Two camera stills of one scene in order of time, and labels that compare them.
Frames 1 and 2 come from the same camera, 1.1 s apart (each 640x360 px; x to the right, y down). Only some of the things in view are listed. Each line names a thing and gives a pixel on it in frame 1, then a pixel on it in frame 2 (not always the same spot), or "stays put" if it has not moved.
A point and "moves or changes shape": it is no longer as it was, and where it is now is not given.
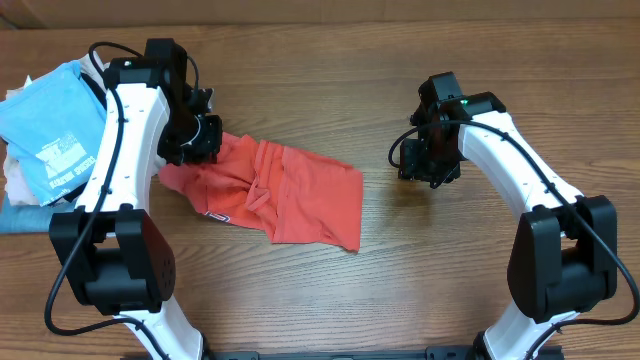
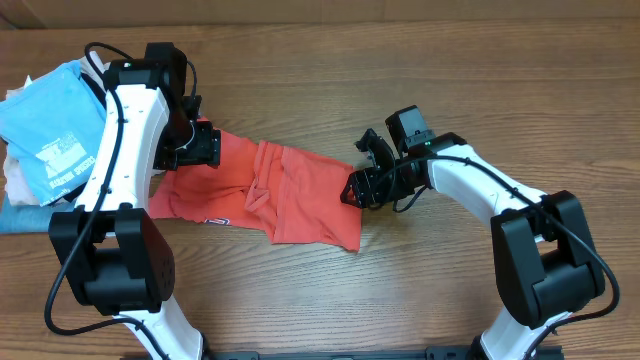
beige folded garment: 92,67 stays put
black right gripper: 410,169 → 368,191
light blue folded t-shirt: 55,131 stays put
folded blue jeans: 28,219 stays put
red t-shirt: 292,195 moves or changes shape
